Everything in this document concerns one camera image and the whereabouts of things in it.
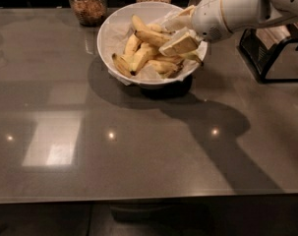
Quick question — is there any glass jar with brown granola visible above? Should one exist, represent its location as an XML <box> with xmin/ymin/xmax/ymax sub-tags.
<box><xmin>69</xmin><ymin>0</ymin><xmax>107</xmax><ymax>27</ymax></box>

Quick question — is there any white bowl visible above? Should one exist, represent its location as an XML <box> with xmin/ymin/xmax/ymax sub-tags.
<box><xmin>97</xmin><ymin>2</ymin><xmax>202</xmax><ymax>89</ymax></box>

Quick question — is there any upper left yellow banana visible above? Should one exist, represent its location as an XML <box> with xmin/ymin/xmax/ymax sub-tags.
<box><xmin>124</xmin><ymin>34</ymin><xmax>142</xmax><ymax>56</ymax></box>

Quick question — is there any middle yellow banana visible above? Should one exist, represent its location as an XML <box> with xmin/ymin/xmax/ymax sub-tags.
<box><xmin>129</xmin><ymin>42</ymin><xmax>159</xmax><ymax>75</ymax></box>

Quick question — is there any white paper bowl liner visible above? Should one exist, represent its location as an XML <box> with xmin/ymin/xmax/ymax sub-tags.
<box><xmin>103</xmin><ymin>9</ymin><xmax>202</xmax><ymax>86</ymax></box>

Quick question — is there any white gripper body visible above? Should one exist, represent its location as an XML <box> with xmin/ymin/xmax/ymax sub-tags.
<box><xmin>191</xmin><ymin>0</ymin><xmax>234</xmax><ymax>42</ymax></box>

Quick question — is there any black wire basket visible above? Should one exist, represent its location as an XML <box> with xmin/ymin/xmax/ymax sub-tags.
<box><xmin>239</xmin><ymin>24</ymin><xmax>298</xmax><ymax>84</ymax></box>

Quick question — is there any back yellow banana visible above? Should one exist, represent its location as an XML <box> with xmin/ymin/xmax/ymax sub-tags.
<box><xmin>147</xmin><ymin>24</ymin><xmax>171</xmax><ymax>34</ymax></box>

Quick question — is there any left small yellow banana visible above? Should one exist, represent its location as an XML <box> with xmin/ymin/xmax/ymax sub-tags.
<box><xmin>111</xmin><ymin>53</ymin><xmax>132</xmax><ymax>78</ymax></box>

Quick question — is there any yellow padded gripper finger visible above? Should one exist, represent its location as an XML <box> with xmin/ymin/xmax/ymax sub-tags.
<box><xmin>159</xmin><ymin>28</ymin><xmax>202</xmax><ymax>56</ymax></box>
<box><xmin>163</xmin><ymin>5</ymin><xmax>195</xmax><ymax>31</ymax></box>

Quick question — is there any lower right yellow banana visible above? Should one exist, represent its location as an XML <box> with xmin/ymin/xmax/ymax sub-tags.
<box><xmin>148</xmin><ymin>60</ymin><xmax>182</xmax><ymax>78</ymax></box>

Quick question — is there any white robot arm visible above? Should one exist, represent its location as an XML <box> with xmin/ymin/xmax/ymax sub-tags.
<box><xmin>159</xmin><ymin>0</ymin><xmax>298</xmax><ymax>56</ymax></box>

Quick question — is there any long top yellow banana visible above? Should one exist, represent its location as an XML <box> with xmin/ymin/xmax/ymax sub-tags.
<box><xmin>131</xmin><ymin>15</ymin><xmax>202</xmax><ymax>63</ymax></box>

